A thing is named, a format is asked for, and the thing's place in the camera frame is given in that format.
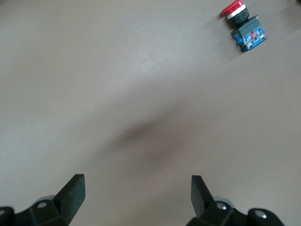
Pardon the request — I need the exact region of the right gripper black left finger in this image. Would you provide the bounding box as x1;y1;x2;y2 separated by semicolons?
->
30;174;86;226

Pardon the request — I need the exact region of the red mushroom push button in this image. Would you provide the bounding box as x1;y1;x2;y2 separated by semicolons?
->
220;0;269;53

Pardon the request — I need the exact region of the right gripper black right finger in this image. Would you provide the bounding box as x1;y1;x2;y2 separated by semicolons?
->
187;175;250;226

